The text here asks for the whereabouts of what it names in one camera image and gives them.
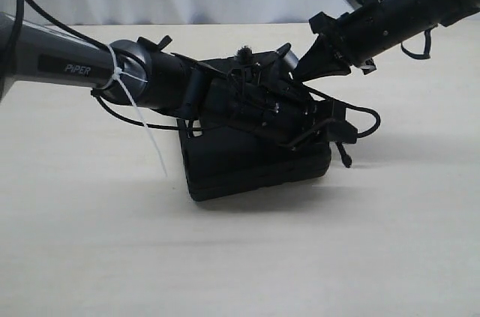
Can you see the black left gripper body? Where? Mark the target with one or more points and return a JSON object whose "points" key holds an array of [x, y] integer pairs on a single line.
{"points": [[260, 98]]}

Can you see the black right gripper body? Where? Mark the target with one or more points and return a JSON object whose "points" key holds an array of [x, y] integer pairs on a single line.
{"points": [[322, 23]]}

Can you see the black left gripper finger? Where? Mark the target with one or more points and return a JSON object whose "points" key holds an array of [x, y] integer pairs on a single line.
{"points": [[337, 128]]}

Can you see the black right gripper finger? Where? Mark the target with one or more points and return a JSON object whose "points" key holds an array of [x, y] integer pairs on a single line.
{"points": [[328, 56]]}

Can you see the black plastic carrying case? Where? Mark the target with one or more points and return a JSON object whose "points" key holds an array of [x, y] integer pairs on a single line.
{"points": [[220, 161]]}

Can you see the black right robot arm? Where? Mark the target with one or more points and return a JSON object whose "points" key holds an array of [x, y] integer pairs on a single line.
{"points": [[354, 39]]}

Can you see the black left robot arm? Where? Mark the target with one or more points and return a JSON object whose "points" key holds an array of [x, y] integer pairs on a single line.
{"points": [[34, 53]]}

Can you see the white zip tie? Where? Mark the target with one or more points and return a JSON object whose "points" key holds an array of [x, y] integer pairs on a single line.
{"points": [[138, 107]]}

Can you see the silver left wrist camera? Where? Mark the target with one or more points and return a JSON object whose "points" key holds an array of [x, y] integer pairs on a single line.
{"points": [[288, 56]]}

